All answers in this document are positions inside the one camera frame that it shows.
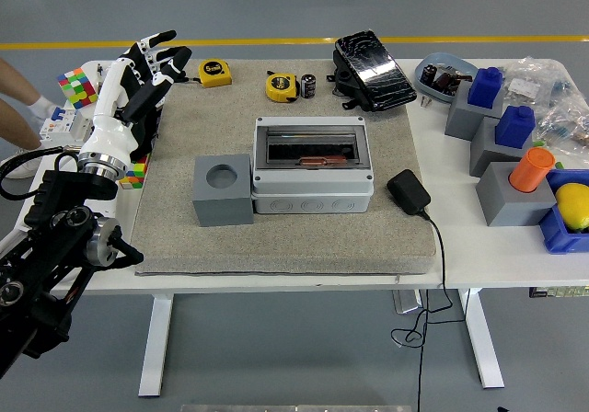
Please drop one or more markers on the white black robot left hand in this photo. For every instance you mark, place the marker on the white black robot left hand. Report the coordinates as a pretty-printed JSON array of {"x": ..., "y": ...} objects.
[{"x": 110, "y": 127}]

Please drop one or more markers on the smoked transparent box lid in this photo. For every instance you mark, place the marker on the smoked transparent box lid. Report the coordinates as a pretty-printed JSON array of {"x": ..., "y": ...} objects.
[{"x": 313, "y": 143}]

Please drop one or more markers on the orange cylinder battery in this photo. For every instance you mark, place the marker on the orange cylinder battery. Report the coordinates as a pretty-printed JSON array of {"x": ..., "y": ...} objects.
[
  {"x": 530, "y": 170},
  {"x": 324, "y": 161}
]

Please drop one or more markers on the grey electrical junction box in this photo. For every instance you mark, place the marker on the grey electrical junction box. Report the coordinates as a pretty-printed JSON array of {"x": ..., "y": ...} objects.
[{"x": 313, "y": 191}]

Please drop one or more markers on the silver box under table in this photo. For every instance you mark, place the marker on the silver box under table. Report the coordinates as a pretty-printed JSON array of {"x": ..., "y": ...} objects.
[{"x": 406, "y": 300}]

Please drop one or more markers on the black cloth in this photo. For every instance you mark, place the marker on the black cloth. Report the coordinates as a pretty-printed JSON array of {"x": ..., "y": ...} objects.
[{"x": 147, "y": 136}]

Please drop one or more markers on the white circuit breaker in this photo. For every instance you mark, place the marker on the white circuit breaker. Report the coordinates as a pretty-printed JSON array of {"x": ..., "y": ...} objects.
[{"x": 60, "y": 129}]

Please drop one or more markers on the large multicolour puzzle cube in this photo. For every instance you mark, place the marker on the large multicolour puzzle cube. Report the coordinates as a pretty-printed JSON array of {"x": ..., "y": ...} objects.
[{"x": 76, "y": 88}]

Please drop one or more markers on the thin pen tool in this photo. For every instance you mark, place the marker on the thin pen tool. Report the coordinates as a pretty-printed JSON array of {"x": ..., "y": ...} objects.
[{"x": 99, "y": 74}]

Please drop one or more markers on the small multicolour puzzle cube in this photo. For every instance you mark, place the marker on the small multicolour puzzle cube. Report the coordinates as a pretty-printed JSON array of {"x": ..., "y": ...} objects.
[{"x": 135, "y": 175}]

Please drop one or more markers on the person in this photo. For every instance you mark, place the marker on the person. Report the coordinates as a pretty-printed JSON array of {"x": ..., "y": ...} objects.
[{"x": 18, "y": 122}]

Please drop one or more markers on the grey block with round hole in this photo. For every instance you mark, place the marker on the grey block with round hole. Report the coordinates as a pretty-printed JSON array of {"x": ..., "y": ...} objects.
[{"x": 223, "y": 209}]

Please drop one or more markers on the black cylindrical capacitor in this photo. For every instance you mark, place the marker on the black cylindrical capacitor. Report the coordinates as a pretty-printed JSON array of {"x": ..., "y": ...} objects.
[{"x": 308, "y": 86}]

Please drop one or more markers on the grey-brown mat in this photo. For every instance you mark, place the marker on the grey-brown mat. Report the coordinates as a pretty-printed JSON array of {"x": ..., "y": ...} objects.
[{"x": 299, "y": 242}]

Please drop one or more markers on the black power adapter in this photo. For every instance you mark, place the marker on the black power adapter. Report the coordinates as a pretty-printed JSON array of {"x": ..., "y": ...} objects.
[{"x": 408, "y": 191}]

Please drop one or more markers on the metal screws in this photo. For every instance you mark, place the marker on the metal screws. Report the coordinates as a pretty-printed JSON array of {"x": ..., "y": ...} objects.
[{"x": 424, "y": 101}]

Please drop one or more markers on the blue-grey oval tray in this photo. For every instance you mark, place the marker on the blue-grey oval tray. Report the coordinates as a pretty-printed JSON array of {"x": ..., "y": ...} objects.
[{"x": 425, "y": 91}]

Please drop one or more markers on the black capacitor with silver cap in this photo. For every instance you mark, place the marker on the black capacitor with silver cap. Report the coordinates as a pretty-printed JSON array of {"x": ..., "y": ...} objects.
[{"x": 429, "y": 74}]

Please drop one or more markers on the brown capacitor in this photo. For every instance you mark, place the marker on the brown capacitor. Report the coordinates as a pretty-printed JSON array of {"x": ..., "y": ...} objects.
[
  {"x": 444, "y": 83},
  {"x": 462, "y": 80}
]

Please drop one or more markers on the grey block holder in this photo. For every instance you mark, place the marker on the grey block holder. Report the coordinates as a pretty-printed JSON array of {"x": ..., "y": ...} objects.
[
  {"x": 511, "y": 207},
  {"x": 483, "y": 154},
  {"x": 460, "y": 120}
]

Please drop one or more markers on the blue plastic block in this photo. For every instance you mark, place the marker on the blue plastic block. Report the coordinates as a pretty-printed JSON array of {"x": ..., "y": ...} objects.
[
  {"x": 514, "y": 127},
  {"x": 484, "y": 88}
]

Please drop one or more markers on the white table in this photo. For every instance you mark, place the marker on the white table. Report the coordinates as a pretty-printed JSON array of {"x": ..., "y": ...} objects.
[{"x": 483, "y": 260}]

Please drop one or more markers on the clear plastic parts bag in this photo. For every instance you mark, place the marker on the clear plastic parts bag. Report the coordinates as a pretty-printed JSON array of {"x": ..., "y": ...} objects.
[
  {"x": 568, "y": 124},
  {"x": 524, "y": 85}
]

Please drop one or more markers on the blue plastic bin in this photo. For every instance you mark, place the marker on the blue plastic bin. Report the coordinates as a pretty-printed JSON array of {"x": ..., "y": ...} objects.
[{"x": 559, "y": 237}]

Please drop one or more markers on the yellow lemon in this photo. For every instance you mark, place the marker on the yellow lemon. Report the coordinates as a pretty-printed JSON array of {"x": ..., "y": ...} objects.
[{"x": 573, "y": 207}]

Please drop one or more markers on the table height control panel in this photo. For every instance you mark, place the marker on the table height control panel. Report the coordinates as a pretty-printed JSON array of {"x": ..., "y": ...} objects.
[{"x": 559, "y": 292}]

